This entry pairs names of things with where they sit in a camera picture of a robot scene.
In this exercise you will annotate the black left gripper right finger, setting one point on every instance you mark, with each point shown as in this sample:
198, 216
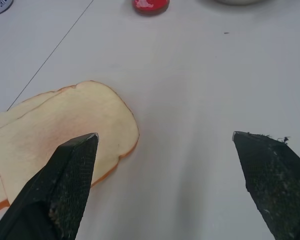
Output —
272, 185

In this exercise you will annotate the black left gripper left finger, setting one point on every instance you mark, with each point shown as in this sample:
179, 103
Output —
65, 190

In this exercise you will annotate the toy bread slice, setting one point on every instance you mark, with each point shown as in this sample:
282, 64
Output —
72, 117
5, 122

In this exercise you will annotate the red round object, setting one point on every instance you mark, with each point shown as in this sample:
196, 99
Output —
150, 6

